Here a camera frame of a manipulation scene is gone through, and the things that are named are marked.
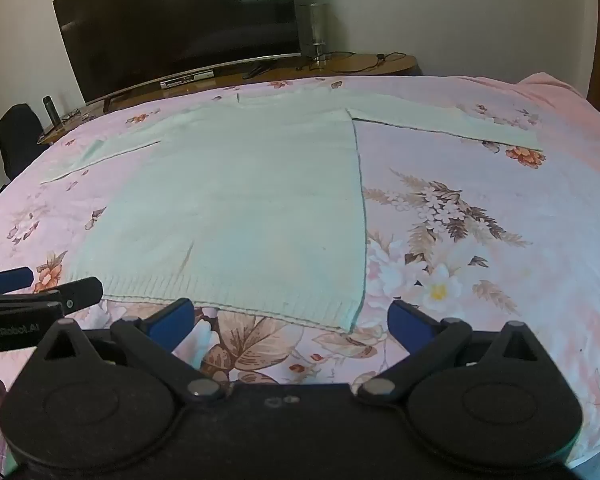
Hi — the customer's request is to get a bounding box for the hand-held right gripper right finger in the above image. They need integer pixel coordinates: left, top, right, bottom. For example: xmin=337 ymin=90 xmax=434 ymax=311
xmin=355 ymin=300 xmax=553 ymax=406

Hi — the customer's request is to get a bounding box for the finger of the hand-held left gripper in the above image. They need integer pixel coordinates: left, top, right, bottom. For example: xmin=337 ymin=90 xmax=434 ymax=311
xmin=0 ymin=267 xmax=35 ymax=295
xmin=0 ymin=276 xmax=104 ymax=314

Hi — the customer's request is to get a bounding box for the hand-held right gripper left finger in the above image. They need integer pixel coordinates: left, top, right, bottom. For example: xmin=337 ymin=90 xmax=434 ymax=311
xmin=35 ymin=297 xmax=228 ymax=404

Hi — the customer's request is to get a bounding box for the light green knit sweater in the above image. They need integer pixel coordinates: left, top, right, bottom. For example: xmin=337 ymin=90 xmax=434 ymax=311
xmin=40 ymin=80 xmax=544 ymax=336

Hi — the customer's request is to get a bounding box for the pink floral bed blanket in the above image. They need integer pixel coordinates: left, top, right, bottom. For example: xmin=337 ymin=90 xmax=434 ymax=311
xmin=0 ymin=75 xmax=600 ymax=466

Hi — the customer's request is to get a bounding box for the black chair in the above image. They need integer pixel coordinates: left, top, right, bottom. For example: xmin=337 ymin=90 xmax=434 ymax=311
xmin=0 ymin=103 xmax=43 ymax=181

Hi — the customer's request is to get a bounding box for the silver set-top box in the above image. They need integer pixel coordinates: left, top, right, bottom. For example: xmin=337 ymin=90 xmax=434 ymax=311
xmin=159 ymin=71 xmax=216 ymax=89

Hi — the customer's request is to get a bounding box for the wooden television stand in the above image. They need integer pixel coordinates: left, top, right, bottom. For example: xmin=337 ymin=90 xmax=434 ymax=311
xmin=36 ymin=51 xmax=423 ymax=146

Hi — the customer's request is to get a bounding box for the plain pink blanket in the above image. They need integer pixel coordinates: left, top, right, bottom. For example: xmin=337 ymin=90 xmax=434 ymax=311
xmin=517 ymin=72 xmax=600 ymax=131

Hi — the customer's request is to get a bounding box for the black flat television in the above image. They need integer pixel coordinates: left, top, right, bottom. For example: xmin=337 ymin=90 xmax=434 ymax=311
xmin=52 ymin=0 xmax=302 ymax=106

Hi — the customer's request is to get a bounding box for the clear glass vase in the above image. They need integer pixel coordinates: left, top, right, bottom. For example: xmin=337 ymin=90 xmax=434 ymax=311
xmin=297 ymin=2 xmax=331 ymax=66

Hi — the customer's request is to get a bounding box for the black cable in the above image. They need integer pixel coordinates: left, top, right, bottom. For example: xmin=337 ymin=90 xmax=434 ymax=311
xmin=300 ymin=51 xmax=406 ymax=73

